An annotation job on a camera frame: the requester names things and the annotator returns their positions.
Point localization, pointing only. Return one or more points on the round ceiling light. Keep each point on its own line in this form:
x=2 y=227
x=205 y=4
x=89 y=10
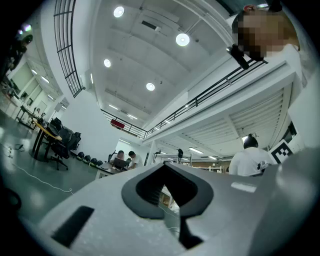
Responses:
x=182 y=39
x=118 y=11
x=150 y=86
x=107 y=63

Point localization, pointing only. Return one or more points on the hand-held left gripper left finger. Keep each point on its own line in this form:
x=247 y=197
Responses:
x=107 y=220

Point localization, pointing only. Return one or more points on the black head-worn camera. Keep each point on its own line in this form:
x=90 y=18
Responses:
x=238 y=58

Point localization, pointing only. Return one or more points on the strip ceiling light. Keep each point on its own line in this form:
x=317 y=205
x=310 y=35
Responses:
x=195 y=150

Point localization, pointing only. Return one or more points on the long black mezzanine railing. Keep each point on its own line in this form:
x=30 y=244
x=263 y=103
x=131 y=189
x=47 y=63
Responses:
x=227 y=80

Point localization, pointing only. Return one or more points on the black balcony railing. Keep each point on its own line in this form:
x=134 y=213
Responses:
x=78 y=92

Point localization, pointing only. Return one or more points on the black green helmet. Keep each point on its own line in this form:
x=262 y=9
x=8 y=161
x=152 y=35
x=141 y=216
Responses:
x=80 y=156
x=87 y=158
x=93 y=161
x=99 y=163

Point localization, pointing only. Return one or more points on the white wall tube light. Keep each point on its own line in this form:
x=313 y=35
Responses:
x=91 y=78

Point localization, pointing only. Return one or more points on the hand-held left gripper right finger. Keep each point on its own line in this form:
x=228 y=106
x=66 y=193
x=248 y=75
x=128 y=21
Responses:
x=225 y=212

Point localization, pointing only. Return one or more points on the red wall sign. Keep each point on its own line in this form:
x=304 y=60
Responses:
x=117 y=123

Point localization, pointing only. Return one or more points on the short black mezzanine railing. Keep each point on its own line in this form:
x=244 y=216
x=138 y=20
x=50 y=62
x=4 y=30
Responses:
x=144 y=133

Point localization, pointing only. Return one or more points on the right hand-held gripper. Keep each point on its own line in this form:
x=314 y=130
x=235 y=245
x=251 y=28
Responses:
x=282 y=151

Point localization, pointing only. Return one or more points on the wooden desk with black legs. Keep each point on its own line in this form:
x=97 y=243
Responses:
x=46 y=131

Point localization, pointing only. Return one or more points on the dark table with white legs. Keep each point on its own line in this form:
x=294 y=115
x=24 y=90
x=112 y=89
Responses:
x=107 y=168

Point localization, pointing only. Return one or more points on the black device on stand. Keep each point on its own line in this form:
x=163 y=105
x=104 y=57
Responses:
x=180 y=152

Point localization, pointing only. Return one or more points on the black office chair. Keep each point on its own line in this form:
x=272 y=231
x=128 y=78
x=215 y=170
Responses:
x=72 y=137
x=56 y=123
x=60 y=150

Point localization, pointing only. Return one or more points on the dark open laptop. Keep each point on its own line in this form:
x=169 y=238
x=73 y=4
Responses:
x=120 y=163

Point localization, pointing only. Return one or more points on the ceiling air vent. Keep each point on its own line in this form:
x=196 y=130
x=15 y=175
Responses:
x=150 y=24

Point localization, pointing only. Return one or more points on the person's head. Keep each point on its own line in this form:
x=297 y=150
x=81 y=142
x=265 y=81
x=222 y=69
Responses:
x=262 y=30

